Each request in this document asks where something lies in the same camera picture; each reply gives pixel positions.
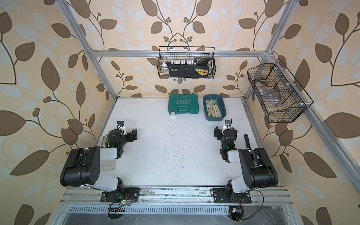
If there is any teal plastic storage box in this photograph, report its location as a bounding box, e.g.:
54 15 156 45
202 94 227 122

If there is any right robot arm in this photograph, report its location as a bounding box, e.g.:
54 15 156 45
211 126 278 203

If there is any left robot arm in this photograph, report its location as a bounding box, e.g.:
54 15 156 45
60 128 140 205

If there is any wrapped chopsticks pair box right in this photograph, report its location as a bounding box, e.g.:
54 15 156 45
213 100 222 118

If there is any wrapped chopsticks pair box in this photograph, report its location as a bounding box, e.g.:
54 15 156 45
213 100 222 118
205 99 213 118

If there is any wrapped chopsticks pair box left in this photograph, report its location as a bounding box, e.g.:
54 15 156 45
205 99 213 118

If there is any black yellow box in basket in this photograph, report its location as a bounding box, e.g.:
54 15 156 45
165 59 216 79

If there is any grey work glove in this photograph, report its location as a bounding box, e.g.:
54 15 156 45
97 134 108 148

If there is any green pipe wrench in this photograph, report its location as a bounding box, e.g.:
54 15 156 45
244 134 251 149

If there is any green tool case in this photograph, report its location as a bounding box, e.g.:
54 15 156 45
168 94 199 115

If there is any plastic bag in basket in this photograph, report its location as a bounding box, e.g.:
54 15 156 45
251 79 281 106

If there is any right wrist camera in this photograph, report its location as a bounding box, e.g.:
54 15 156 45
223 120 232 130

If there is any black wire basket right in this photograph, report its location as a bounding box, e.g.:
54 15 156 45
247 59 314 123

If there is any black wire basket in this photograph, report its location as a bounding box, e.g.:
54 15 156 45
157 46 216 79
247 59 314 123

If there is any black wire basket back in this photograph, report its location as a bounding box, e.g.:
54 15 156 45
157 46 216 79

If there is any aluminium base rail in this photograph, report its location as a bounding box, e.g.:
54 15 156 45
60 186 293 206

